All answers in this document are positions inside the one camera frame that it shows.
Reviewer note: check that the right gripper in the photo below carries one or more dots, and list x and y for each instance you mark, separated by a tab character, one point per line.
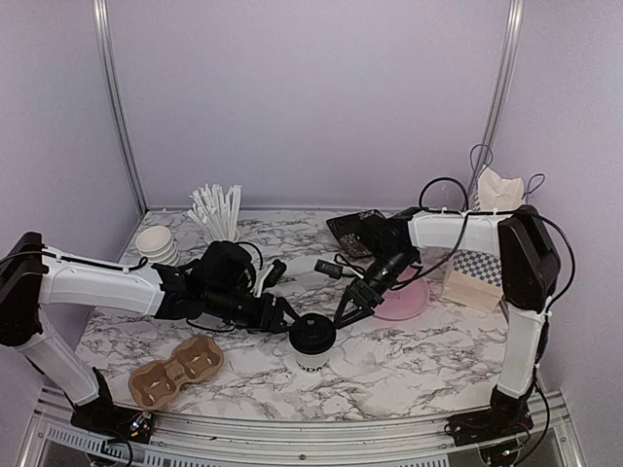
369	298

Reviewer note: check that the brown cardboard cup carrier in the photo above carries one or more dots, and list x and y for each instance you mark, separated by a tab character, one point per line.
193	361

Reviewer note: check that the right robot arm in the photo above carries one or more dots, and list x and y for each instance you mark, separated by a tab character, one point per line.
530	267

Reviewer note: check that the checkered paper bag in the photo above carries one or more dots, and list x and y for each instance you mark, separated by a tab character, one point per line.
472	278

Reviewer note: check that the pink plate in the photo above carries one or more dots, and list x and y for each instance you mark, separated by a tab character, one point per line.
405	303

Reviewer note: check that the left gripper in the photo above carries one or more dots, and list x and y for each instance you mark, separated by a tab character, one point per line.
275	320

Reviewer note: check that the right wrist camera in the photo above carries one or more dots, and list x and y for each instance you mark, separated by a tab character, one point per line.
328	268

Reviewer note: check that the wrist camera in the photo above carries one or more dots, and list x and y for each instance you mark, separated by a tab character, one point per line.
268	277
328	268

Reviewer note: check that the bundle of white wrapped straws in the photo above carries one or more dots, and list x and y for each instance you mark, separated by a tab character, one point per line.
215	211

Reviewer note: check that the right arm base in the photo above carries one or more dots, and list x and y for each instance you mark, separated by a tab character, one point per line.
486	426

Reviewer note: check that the left aluminium post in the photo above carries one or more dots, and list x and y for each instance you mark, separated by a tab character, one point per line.
106	50

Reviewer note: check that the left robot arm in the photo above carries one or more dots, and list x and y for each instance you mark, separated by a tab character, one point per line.
34	275

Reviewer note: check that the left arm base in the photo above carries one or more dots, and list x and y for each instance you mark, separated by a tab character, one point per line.
112	420

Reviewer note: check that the right aluminium post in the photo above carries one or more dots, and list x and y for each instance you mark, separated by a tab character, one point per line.
506	68

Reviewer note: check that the black patterned square plate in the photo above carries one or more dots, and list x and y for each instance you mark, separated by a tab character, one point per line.
353	231

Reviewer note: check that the black cup holding straws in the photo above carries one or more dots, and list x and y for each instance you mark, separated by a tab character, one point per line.
233	236

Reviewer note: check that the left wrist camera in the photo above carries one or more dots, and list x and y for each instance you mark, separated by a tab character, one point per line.
268	277

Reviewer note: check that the aluminium front rail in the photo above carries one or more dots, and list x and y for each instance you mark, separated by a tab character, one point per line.
200	440

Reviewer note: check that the stack of white paper cups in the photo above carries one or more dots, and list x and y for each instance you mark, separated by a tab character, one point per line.
158	245

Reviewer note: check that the aluminium post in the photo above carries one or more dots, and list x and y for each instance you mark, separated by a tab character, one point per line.
106	50
506	68

